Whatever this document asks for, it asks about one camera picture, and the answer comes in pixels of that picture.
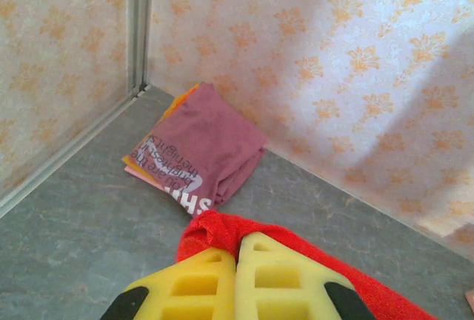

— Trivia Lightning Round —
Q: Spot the orange folded t-shirt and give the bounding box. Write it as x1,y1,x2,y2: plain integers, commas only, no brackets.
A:
121,83,203,187

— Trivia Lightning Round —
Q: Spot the pink folded t-shirt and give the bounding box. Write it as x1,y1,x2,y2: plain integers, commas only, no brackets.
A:
124,164,164,190

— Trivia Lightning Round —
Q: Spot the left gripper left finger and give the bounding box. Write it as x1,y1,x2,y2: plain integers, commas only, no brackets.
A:
99,247,237,320

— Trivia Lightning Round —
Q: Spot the aluminium frame post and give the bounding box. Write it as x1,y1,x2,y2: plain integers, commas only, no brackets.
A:
127,0,155,99

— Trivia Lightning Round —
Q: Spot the maroon printed folded t-shirt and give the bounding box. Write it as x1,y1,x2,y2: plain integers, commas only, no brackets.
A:
136,82,269,219

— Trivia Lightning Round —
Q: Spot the aluminium table side rail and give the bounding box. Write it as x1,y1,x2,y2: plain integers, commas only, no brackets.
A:
0,85,150,218

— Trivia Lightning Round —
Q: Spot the red t-shirt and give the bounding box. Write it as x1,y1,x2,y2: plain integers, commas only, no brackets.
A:
176,210,438,320

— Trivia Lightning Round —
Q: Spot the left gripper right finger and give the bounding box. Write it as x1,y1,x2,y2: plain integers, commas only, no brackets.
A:
235,231,375,320

